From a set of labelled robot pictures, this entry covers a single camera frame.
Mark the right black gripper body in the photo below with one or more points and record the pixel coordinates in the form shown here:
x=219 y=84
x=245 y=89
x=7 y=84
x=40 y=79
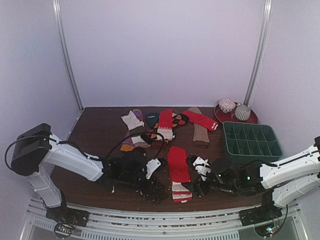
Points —
x=199 y=181

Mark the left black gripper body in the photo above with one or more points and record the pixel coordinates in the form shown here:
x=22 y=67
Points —
x=128 y=179

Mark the red snowflake sock pair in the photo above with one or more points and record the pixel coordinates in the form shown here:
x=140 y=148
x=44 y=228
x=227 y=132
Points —
x=179 y=173

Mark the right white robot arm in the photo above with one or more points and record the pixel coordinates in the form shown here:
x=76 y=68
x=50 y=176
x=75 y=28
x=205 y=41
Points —
x=278 y=182

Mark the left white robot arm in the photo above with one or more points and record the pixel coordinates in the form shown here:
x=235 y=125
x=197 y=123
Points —
x=27 y=155

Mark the purple orange striped sock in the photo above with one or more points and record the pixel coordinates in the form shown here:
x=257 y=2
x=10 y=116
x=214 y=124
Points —
x=128 y=145

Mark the white brown block sock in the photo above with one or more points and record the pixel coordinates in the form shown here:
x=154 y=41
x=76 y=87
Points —
x=134 y=125

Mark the tan brown sock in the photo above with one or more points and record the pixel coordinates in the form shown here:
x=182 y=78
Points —
x=200 y=136

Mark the green divided organizer tray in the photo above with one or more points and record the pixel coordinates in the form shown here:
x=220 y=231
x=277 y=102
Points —
x=244 y=142

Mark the red white zigzag sock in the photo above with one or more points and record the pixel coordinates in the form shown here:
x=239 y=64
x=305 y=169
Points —
x=165 y=125

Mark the dark blue sock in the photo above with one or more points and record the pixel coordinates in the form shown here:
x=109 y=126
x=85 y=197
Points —
x=152 y=119

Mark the red sock white cuff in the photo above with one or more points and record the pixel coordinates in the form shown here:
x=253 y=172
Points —
x=202 y=120

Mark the orange brown argyle sock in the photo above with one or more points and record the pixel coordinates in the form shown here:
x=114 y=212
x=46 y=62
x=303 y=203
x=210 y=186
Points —
x=177 y=121

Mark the grey striped cup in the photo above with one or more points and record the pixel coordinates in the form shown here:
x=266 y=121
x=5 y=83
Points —
x=242 y=112

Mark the white red patterned bowl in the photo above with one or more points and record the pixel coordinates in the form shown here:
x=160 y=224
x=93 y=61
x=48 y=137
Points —
x=226 y=105

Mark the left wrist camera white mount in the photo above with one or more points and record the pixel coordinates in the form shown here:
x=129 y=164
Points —
x=151 y=166

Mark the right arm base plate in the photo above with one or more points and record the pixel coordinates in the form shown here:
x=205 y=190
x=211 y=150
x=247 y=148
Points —
x=259 y=214

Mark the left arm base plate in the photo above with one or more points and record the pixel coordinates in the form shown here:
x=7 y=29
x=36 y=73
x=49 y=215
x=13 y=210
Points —
x=70 y=216

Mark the left aluminium frame post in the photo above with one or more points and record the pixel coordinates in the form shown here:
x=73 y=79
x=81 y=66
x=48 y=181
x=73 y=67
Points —
x=65 y=53

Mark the aluminium frame post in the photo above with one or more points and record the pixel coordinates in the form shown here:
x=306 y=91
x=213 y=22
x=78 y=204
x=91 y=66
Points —
x=261 y=47
x=65 y=53

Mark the right aluminium frame post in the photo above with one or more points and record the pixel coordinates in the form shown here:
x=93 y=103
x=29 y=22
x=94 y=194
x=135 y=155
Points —
x=261 y=47

